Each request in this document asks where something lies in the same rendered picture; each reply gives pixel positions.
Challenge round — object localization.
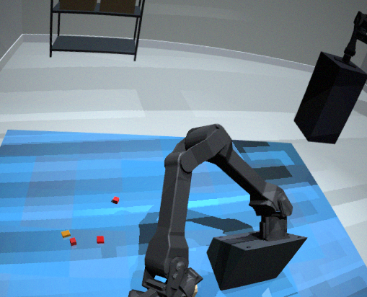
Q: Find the orange block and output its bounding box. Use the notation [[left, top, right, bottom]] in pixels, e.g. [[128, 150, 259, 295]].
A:
[[61, 230, 70, 238]]

